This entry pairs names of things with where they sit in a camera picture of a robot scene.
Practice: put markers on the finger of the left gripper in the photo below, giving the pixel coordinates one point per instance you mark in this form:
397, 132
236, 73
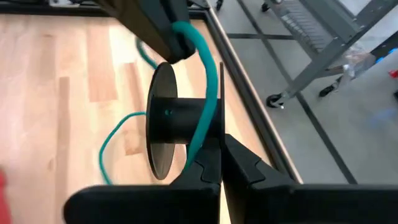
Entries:
182, 12
136, 21

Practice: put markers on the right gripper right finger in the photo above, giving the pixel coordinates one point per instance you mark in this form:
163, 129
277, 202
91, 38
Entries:
280, 202

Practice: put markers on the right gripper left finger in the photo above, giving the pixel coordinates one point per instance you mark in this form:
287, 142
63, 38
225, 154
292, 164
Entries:
192, 202

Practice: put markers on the black plastic spool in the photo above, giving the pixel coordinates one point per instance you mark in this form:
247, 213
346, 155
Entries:
180, 121

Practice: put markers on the gray metal cart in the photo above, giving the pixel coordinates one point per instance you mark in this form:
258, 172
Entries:
326, 59

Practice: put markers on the clear plastic bag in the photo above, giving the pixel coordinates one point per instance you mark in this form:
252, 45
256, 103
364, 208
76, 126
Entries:
357, 63

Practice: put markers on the red plastic tool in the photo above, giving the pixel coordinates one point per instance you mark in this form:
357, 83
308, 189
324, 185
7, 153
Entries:
3, 202

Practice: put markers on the black table frame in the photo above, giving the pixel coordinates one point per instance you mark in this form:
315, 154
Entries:
244, 93

